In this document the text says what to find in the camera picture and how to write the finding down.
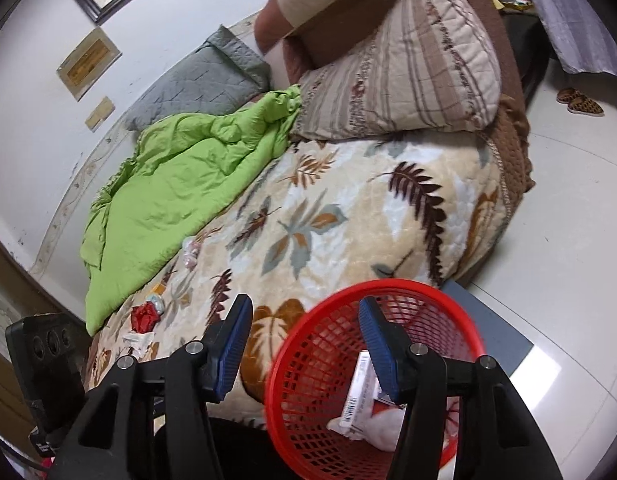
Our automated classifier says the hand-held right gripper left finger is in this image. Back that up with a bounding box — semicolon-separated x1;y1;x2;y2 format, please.
53;294;254;480

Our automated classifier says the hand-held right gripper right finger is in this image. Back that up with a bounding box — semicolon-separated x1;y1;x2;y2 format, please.
358;296;564;480

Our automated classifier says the red plastic mesh basket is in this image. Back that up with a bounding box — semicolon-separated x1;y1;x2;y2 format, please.
264;279;486;480

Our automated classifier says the red snack packet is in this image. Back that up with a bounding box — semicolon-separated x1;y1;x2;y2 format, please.
132;305;159;333

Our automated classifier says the white barcode box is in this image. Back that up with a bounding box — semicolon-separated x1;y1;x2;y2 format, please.
341;351;384;433

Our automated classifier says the wooden door with patterned glass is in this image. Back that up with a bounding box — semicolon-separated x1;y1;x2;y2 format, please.
0;232;89;461

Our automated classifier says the white crumpled tissue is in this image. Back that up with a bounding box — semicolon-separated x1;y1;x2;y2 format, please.
328;402;406;453

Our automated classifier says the white paper scrap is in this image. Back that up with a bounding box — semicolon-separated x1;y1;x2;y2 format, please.
116;332;154;361

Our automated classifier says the clear plastic wrapper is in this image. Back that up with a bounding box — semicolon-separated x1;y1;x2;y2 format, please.
183;237;203;271

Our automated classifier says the leaf-printed beige blanket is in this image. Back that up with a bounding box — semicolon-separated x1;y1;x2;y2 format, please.
83;130;514;431

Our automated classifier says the blue floor mat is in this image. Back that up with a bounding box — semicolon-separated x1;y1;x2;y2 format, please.
441;280;533;378

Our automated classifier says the green quilt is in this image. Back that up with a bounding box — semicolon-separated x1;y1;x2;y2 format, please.
80;85;303;337

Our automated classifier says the brown knitted bed cover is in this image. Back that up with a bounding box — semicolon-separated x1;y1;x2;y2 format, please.
481;95;535;221

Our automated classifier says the grey quilted pillow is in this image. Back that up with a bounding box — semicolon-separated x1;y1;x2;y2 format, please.
123;24;272;133

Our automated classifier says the striped beige pillow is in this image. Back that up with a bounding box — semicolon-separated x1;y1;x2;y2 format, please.
288;0;503;143

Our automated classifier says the black bulky object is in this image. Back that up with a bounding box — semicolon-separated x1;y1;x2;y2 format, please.
502;12;555;97

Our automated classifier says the pale purple cloth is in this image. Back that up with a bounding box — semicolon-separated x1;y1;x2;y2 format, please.
527;0;617;77

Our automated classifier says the beige wall switch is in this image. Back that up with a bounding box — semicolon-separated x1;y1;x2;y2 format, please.
85;97;115;132

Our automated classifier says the yellowish wall panel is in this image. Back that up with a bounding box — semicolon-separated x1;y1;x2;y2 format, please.
57;27;122;101

